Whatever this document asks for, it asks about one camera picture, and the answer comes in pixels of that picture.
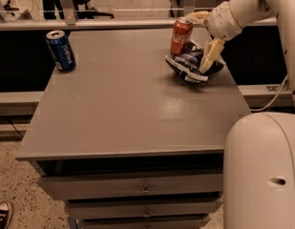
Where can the metal window rail frame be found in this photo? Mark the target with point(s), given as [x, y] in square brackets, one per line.
[128, 14]

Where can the middle grey drawer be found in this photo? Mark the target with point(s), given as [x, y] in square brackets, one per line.
[143, 208]

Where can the red coke can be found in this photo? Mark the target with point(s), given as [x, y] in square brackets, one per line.
[181, 35]

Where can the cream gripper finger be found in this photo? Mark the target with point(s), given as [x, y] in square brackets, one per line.
[212, 51]
[198, 18]

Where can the grey drawer cabinet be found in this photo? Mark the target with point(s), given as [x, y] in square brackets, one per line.
[123, 110]

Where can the grey drawer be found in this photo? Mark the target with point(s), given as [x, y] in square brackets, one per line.
[177, 222]
[131, 185]
[143, 208]

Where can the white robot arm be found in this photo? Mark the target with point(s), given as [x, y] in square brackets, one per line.
[259, 152]

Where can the blue chip bag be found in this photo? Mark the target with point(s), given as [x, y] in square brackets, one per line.
[187, 65]

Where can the top grey drawer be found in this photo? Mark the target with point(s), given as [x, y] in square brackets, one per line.
[131, 185]

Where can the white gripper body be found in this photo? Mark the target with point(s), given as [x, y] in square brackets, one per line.
[222, 23]

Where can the bottom grey drawer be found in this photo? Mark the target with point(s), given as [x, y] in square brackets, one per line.
[177, 222]

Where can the blue pepsi can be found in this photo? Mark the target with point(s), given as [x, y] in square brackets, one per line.
[61, 50]

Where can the black white sneaker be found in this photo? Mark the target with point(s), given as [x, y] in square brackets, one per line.
[5, 214]

